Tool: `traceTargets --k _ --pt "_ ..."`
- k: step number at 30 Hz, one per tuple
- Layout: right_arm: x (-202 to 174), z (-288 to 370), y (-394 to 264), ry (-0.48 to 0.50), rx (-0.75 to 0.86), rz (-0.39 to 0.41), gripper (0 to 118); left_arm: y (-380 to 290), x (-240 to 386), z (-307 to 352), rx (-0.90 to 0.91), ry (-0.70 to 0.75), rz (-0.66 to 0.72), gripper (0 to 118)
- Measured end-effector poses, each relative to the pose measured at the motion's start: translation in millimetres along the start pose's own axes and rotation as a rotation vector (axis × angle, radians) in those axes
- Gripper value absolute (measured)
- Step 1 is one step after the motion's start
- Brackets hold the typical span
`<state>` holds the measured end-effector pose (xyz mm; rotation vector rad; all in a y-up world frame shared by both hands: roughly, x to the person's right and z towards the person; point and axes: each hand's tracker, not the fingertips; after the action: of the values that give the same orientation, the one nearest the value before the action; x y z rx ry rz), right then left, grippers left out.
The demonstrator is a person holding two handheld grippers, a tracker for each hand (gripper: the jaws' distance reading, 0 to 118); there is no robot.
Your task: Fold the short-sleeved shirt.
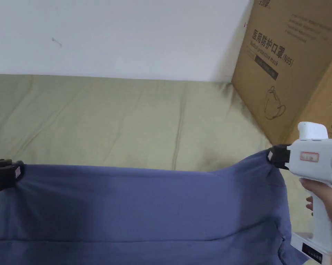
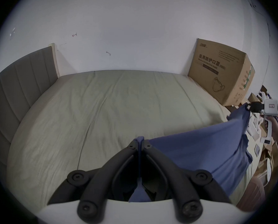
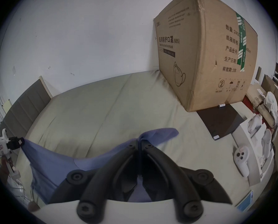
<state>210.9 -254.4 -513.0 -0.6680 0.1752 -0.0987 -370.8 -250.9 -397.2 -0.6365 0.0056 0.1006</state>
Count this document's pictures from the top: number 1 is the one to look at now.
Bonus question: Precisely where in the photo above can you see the brown cardboard carton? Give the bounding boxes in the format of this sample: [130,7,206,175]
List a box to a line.
[231,0,332,147]

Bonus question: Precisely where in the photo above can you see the blue garment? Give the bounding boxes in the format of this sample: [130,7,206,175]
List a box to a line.
[0,150,310,265]

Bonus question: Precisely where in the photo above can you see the person's right hand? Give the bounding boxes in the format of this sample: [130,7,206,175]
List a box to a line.
[300,178,321,219]

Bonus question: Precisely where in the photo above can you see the bed with pale green sheet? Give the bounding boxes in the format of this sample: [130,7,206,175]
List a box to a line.
[0,73,314,265]

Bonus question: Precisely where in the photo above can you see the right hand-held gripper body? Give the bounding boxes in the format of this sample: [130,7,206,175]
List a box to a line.
[281,121,332,265]

